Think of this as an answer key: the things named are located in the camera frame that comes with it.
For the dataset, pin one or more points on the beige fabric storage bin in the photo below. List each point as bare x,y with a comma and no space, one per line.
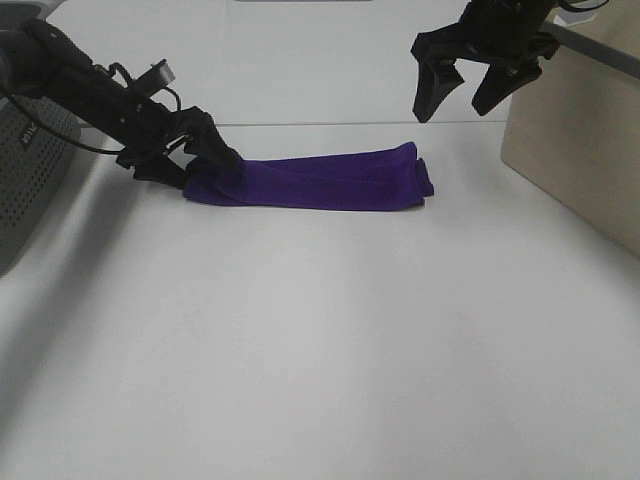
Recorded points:
574,132

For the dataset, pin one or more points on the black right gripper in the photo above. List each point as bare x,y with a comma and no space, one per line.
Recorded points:
503,33

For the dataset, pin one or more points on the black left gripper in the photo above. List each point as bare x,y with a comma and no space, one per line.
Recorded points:
147,132

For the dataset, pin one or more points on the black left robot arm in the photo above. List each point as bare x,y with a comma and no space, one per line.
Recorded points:
39,60

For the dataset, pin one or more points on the grey perforated plastic basket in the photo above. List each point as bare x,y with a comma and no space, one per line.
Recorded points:
33,162

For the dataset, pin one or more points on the purple towel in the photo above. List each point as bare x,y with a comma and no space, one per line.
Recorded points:
386,180

